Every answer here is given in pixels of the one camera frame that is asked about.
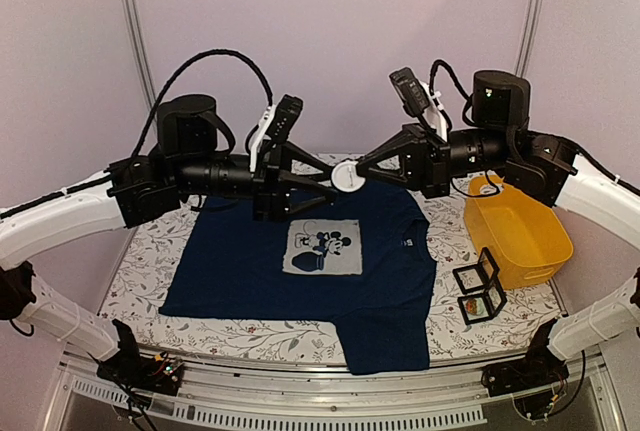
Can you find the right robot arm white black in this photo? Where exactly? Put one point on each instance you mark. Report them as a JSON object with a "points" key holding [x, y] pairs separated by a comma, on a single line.
{"points": [[553, 170]]}

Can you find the navy blue printed t-shirt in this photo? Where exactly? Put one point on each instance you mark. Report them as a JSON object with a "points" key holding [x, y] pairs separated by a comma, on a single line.
{"points": [[361, 264]]}

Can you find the aluminium corner post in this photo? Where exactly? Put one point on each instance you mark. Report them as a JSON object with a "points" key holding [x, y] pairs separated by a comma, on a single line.
{"points": [[135, 32], [527, 41]]}

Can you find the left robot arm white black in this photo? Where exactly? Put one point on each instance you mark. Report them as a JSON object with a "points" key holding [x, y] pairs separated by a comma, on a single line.
{"points": [[193, 157]]}

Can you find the left aluminium corner post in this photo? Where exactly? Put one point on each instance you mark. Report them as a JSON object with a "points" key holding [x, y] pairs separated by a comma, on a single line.
{"points": [[135, 32]]}

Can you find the floral patterned table mat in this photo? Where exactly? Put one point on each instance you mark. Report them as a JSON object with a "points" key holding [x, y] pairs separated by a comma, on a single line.
{"points": [[148, 266]]}

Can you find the round white blue brooch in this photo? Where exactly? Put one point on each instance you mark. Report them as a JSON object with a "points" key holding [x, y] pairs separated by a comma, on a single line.
{"points": [[345, 178]]}

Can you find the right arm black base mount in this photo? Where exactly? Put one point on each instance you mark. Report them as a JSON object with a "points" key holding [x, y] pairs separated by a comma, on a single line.
{"points": [[538, 367]]}

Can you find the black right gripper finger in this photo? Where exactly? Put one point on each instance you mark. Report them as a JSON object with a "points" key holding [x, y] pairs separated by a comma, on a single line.
{"points": [[397, 147], [372, 172]]}

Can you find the aluminium front rail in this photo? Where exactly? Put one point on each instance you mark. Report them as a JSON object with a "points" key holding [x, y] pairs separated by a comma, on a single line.
{"points": [[237, 394]]}

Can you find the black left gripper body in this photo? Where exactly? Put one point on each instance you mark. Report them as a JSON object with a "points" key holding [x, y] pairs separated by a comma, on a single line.
{"points": [[266, 182]]}

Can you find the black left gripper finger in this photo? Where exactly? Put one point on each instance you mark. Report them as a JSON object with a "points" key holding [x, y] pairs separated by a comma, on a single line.
{"points": [[304, 196], [321, 171]]}

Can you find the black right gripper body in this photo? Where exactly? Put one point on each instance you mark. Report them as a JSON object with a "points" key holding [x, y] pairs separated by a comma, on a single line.
{"points": [[435, 167]]}

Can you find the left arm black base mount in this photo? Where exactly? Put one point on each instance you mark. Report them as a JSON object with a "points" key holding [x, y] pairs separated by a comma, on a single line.
{"points": [[161, 374]]}

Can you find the black display box orange brooch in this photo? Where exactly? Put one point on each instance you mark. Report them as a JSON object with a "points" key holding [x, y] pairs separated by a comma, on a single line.
{"points": [[483, 306]]}

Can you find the yellow plastic basket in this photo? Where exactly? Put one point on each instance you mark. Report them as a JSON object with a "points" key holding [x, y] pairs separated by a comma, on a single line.
{"points": [[525, 238]]}

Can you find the right aluminium corner post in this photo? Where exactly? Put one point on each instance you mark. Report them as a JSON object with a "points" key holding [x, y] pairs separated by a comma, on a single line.
{"points": [[527, 41]]}

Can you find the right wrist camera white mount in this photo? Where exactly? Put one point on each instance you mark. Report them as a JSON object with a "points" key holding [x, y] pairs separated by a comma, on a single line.
{"points": [[420, 102]]}

